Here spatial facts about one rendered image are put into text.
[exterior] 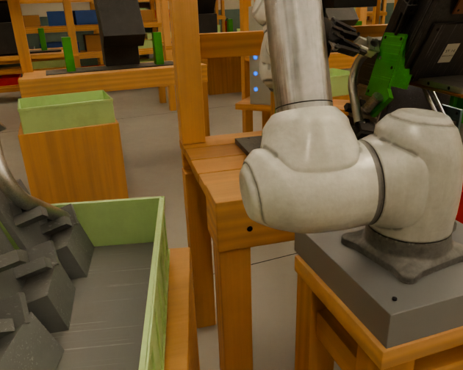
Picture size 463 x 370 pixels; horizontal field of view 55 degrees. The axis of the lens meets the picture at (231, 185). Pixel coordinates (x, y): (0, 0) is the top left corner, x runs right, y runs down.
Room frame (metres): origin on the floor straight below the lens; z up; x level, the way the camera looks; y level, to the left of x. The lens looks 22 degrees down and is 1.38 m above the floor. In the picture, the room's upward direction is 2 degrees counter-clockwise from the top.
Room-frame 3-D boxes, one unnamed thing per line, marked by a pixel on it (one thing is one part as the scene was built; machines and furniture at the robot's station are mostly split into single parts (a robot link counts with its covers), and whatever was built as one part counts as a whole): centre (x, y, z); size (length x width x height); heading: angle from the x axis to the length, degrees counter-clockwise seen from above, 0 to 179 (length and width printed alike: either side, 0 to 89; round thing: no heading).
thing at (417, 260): (0.76, -0.35, 0.95); 0.22 x 0.18 x 0.06; 117
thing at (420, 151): (0.75, -0.33, 1.08); 0.18 x 0.16 x 0.22; 100
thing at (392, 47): (1.48, -0.55, 1.17); 0.13 x 0.12 x 0.20; 104
